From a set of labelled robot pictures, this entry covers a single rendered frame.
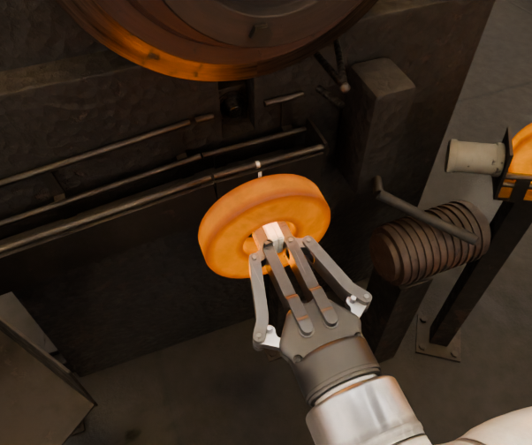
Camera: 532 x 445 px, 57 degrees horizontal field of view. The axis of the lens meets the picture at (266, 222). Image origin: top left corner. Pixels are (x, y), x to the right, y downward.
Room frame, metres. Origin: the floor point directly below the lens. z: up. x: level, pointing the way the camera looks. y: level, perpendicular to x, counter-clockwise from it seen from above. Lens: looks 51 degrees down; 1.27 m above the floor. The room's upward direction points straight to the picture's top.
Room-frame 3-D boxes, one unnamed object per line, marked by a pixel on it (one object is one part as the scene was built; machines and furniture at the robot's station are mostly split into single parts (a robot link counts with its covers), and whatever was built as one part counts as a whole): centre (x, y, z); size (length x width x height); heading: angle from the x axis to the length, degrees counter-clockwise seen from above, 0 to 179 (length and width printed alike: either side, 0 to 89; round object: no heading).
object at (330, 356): (0.20, -0.06, 0.83); 0.09 x 0.08 x 0.07; 21
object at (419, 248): (0.59, -0.33, 0.27); 0.22 x 0.13 x 0.53; 111
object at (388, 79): (0.69, -0.19, 0.68); 0.11 x 0.08 x 0.24; 21
